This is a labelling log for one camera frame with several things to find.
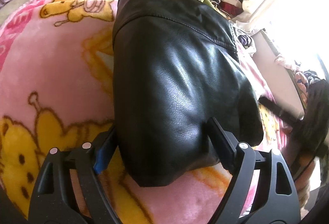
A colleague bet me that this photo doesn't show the black leather jacket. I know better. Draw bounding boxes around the black leather jacket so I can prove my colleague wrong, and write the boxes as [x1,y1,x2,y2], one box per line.
[113,0,263,187]

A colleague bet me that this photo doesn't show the pink cartoon fleece blanket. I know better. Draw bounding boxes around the pink cartoon fleece blanket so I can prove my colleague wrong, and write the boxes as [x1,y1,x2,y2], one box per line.
[0,0,291,224]

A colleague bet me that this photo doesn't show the patterned cloth bundle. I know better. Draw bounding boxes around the patterned cloth bundle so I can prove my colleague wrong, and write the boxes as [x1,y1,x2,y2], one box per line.
[235,28,256,57]

